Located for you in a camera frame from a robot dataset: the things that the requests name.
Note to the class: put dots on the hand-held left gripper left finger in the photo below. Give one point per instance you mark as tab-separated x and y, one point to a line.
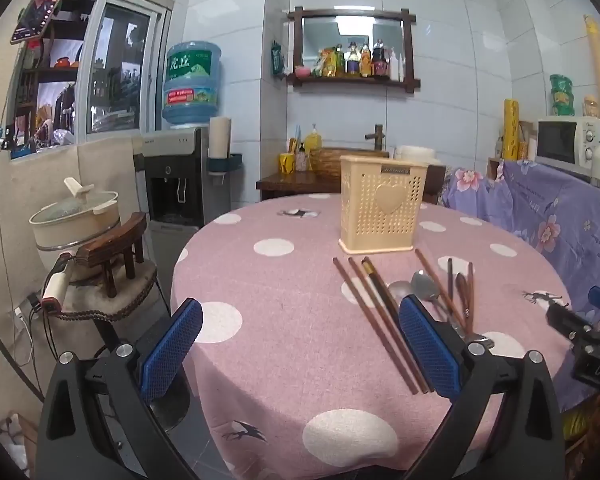
172	350

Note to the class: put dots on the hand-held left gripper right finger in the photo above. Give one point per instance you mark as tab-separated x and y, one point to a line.
427	347

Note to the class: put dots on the brown wooden chopstick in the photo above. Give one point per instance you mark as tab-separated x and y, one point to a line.
437	280
470	290
372	297
375	327

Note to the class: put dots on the metal spoon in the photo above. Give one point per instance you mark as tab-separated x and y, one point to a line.
424	285

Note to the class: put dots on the small wooden spoon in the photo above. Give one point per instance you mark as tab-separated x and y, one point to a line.
461	287

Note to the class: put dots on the thin dark brown chopstick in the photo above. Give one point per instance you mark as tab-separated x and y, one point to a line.
450	280

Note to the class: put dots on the black chopstick with gold tip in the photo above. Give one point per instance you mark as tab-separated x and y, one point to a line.
380	277
377	287

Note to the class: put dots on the cream plastic utensil holder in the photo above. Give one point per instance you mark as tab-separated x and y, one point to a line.
382	205

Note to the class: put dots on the purple floral cloth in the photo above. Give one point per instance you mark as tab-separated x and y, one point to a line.
555	210

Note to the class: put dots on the dark wooden chair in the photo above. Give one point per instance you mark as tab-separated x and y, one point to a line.
115	242

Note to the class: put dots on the pink polka dot tablecloth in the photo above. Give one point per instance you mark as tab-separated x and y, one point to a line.
290	310

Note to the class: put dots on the white handheld appliance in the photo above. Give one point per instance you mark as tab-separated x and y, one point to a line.
57	285

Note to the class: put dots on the power strip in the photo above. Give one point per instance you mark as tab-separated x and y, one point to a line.
29	306

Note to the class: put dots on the cream cooking pot with lid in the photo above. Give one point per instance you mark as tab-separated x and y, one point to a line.
75	220

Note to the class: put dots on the white microwave oven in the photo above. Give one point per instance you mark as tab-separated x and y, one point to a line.
557	142

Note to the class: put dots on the small wooden box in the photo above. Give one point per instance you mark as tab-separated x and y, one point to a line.
494	169

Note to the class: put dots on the grey water dispenser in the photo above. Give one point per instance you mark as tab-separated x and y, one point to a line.
175	180

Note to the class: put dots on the white plastic bag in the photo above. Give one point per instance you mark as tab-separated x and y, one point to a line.
12	445

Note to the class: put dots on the blue plastic holder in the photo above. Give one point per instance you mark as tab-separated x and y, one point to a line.
230	162

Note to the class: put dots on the yellow wrap roll box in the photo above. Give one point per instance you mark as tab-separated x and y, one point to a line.
510	130

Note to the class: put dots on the wooden counter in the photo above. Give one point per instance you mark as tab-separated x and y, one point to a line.
290	185

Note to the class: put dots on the woven basin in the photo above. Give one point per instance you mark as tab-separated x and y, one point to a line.
327	162

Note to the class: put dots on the white paper cup stack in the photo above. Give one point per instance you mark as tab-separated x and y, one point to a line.
219	137

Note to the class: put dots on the yellow mug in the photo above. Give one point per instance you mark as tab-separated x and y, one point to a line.
286	164

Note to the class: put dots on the bronze faucet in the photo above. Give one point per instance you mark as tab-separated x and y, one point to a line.
377	135

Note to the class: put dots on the yellow detergent bottle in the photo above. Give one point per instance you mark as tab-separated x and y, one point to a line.
313	139

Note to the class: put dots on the blue water bottle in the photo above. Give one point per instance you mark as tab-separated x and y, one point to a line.
191	85

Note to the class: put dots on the white plastic bottle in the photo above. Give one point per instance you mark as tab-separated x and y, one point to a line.
396	67

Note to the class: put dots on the dark sauce bottle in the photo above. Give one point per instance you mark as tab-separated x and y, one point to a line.
380	62

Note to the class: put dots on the orange label bottle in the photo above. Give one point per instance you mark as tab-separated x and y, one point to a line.
366	64

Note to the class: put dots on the purple label bottle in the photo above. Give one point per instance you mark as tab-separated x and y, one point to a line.
353	62

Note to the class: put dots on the sliding window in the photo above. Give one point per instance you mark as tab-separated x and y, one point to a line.
120	60

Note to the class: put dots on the yellow oil bottle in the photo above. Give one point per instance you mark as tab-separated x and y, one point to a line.
339	62

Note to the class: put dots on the yellow green packet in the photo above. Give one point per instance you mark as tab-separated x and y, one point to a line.
325	64

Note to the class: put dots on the pink bowl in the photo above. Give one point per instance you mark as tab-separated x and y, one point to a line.
302	71

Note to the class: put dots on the green packet on wall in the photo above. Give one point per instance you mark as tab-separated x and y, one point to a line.
278	59

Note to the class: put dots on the wooden wall shelf with mirror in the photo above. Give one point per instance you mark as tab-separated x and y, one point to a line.
352	25

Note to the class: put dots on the smartphone on mount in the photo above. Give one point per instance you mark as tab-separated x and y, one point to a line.
42	7

